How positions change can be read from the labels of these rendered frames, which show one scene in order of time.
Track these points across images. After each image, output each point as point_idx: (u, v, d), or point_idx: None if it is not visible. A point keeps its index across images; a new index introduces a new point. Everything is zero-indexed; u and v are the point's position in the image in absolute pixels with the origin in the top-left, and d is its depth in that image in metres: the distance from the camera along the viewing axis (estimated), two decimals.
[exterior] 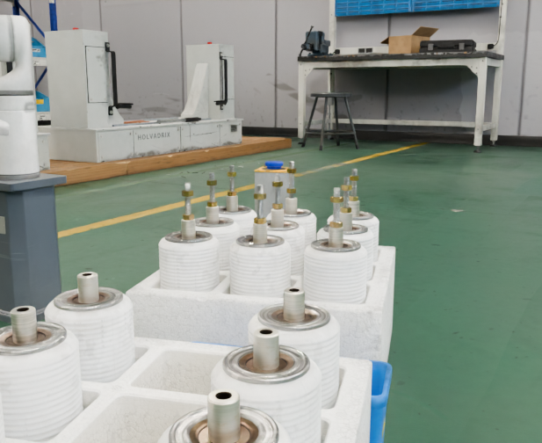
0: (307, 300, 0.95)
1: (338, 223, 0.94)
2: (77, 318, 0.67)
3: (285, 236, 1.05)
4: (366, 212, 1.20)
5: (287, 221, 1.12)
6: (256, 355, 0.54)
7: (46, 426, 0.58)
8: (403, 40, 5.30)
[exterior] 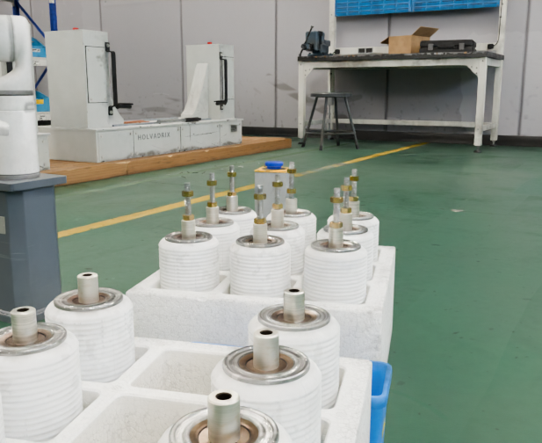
0: (307, 300, 0.95)
1: (338, 223, 0.94)
2: (77, 318, 0.67)
3: (285, 236, 1.05)
4: (366, 212, 1.20)
5: (287, 221, 1.12)
6: (256, 356, 0.54)
7: (46, 427, 0.58)
8: (403, 40, 5.30)
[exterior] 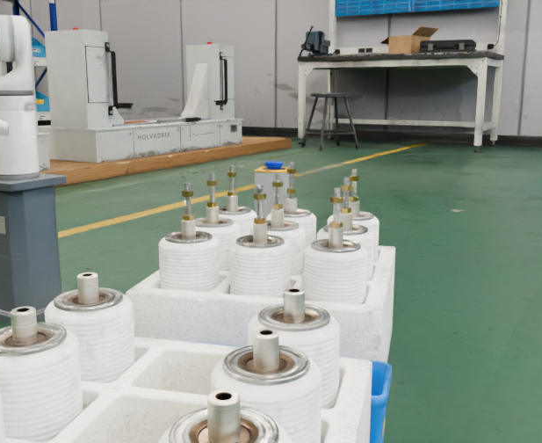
0: (307, 300, 0.95)
1: (338, 223, 0.94)
2: (77, 318, 0.67)
3: (285, 236, 1.05)
4: (366, 212, 1.20)
5: (287, 221, 1.12)
6: (256, 356, 0.54)
7: (46, 427, 0.58)
8: (403, 40, 5.30)
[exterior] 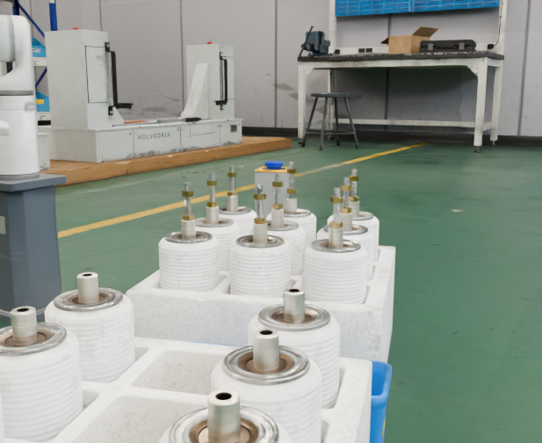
0: (307, 300, 0.95)
1: (338, 223, 0.94)
2: (77, 318, 0.67)
3: (285, 236, 1.05)
4: (366, 212, 1.20)
5: (287, 221, 1.12)
6: (256, 356, 0.54)
7: (46, 427, 0.58)
8: (403, 40, 5.30)
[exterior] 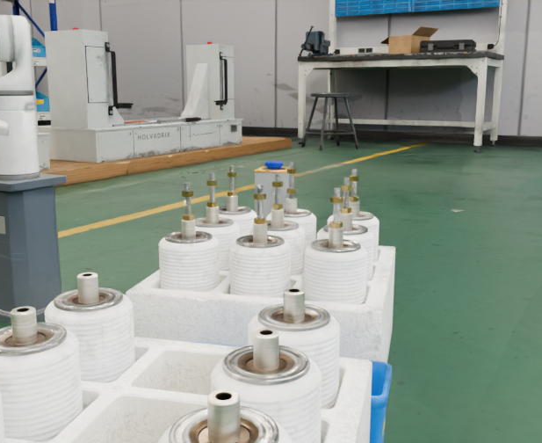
0: (307, 300, 0.95)
1: (338, 223, 0.94)
2: (77, 318, 0.67)
3: (285, 236, 1.05)
4: (366, 212, 1.20)
5: (287, 221, 1.12)
6: (256, 356, 0.54)
7: (46, 427, 0.58)
8: (403, 40, 5.30)
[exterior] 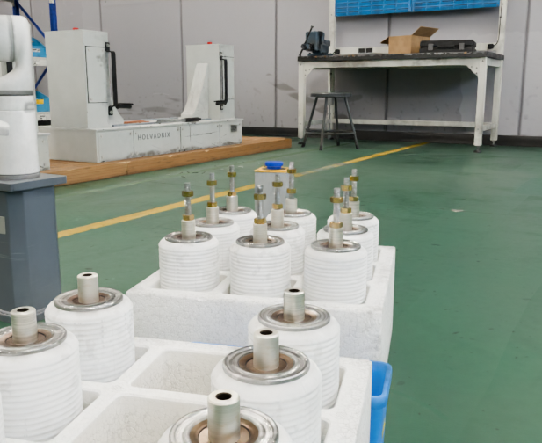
0: (307, 300, 0.95)
1: (338, 223, 0.94)
2: (77, 318, 0.67)
3: (285, 236, 1.05)
4: (366, 212, 1.20)
5: (287, 221, 1.12)
6: (256, 356, 0.54)
7: (46, 427, 0.58)
8: (403, 40, 5.30)
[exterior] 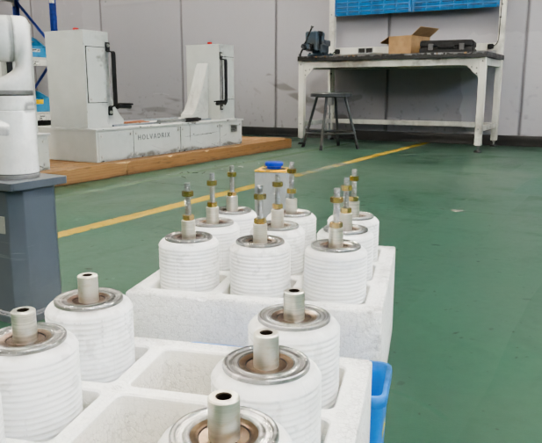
0: (307, 300, 0.95)
1: (338, 223, 0.94)
2: (77, 318, 0.67)
3: (285, 236, 1.05)
4: (366, 212, 1.20)
5: (287, 221, 1.12)
6: (256, 356, 0.54)
7: (46, 427, 0.58)
8: (403, 40, 5.30)
